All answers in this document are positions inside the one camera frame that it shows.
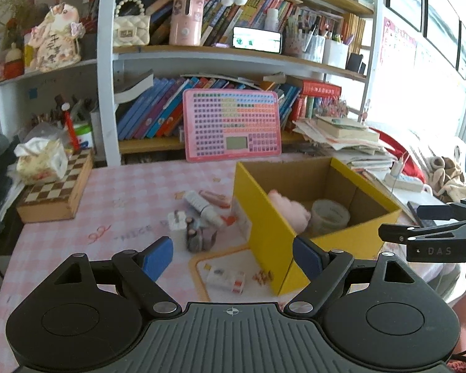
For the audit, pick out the smartphone with lit screen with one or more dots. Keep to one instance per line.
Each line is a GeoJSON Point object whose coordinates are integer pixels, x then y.
{"type": "Point", "coordinates": [257, 39]}

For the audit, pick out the clear tape roll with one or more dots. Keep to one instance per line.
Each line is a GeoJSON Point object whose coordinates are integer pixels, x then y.
{"type": "Point", "coordinates": [330, 215]}

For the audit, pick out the thick white paperback book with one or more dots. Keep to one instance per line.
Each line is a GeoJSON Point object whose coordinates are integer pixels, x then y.
{"type": "Point", "coordinates": [134, 85]}

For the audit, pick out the pink toy keyboard tablet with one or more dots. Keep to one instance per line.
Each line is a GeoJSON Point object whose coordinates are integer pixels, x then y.
{"type": "Point", "coordinates": [233, 124]}

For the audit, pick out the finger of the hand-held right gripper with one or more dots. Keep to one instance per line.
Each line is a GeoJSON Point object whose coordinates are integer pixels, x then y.
{"type": "Point", "coordinates": [419, 233]}
{"type": "Point", "coordinates": [446, 211]}

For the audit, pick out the white charger adapter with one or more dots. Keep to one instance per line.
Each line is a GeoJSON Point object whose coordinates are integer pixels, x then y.
{"type": "Point", "coordinates": [177, 224]}

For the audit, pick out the pink plush toy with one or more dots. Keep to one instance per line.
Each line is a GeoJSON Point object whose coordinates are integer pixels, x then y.
{"type": "Point", "coordinates": [293, 210]}

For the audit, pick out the wooden chessboard box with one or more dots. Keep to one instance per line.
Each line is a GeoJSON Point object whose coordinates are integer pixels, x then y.
{"type": "Point", "coordinates": [56, 192]}

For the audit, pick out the floral tissue pack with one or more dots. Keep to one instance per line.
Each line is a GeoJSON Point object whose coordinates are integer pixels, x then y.
{"type": "Point", "coordinates": [40, 162]}

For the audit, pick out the beige plush toy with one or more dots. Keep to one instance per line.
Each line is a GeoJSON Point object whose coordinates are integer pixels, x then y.
{"type": "Point", "coordinates": [446, 176]}

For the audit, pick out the red cloth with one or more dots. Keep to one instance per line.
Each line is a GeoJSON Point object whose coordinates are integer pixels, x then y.
{"type": "Point", "coordinates": [406, 155]}

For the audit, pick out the yellow cardboard box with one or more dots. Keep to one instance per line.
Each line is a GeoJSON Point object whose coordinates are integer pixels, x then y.
{"type": "Point", "coordinates": [266, 225]}

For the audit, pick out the red thick dictionary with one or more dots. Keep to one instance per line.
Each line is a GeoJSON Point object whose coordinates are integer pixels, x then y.
{"type": "Point", "coordinates": [320, 87]}

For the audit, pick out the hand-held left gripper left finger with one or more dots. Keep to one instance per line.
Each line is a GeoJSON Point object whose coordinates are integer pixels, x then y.
{"type": "Point", "coordinates": [159, 257]}

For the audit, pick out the row of upright books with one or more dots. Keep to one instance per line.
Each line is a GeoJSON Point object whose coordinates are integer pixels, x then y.
{"type": "Point", "coordinates": [233, 11]}

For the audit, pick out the pink wall poster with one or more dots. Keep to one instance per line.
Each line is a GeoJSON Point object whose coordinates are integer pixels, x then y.
{"type": "Point", "coordinates": [398, 48]}

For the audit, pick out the white pen holder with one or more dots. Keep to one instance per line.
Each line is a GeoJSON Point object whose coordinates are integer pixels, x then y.
{"type": "Point", "coordinates": [336, 53]}

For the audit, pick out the cream quilted pearl handbag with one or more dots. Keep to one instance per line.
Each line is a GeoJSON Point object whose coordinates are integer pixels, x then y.
{"type": "Point", "coordinates": [130, 27]}

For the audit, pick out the white plug adapter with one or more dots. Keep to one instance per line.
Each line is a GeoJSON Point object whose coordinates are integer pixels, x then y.
{"type": "Point", "coordinates": [396, 169]}

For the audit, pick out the white shelf frame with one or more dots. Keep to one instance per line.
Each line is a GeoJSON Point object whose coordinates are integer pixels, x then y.
{"type": "Point", "coordinates": [106, 85]}

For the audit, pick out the lucky cat figurine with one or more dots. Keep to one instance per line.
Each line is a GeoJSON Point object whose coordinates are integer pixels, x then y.
{"type": "Point", "coordinates": [58, 37]}

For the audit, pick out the row of colourful books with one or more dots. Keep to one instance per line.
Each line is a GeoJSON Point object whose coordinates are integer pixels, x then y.
{"type": "Point", "coordinates": [155, 108]}

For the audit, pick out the small white printed box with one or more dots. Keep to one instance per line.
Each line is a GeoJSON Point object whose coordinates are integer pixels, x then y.
{"type": "Point", "coordinates": [225, 279]}

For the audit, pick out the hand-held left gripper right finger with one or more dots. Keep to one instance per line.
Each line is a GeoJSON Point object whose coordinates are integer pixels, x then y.
{"type": "Point", "coordinates": [306, 257]}

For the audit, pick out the pink checkered tablecloth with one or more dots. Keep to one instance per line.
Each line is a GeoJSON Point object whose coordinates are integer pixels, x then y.
{"type": "Point", "coordinates": [101, 217]}

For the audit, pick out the white dropper bottle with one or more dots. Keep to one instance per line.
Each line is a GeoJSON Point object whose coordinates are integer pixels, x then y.
{"type": "Point", "coordinates": [202, 206]}

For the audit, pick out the green and white container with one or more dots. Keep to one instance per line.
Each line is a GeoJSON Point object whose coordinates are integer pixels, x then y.
{"type": "Point", "coordinates": [82, 135]}

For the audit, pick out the white power strip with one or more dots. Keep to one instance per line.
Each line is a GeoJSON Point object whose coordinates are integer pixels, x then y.
{"type": "Point", "coordinates": [404, 182]}

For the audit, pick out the small white bottle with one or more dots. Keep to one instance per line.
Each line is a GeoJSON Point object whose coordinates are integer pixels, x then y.
{"type": "Point", "coordinates": [272, 20]}

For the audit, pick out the pile of papers and books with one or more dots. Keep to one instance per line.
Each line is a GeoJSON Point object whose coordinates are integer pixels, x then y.
{"type": "Point", "coordinates": [345, 142]}

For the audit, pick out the pink cylindrical device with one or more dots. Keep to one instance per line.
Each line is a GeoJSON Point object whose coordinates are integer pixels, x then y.
{"type": "Point", "coordinates": [186, 17]}

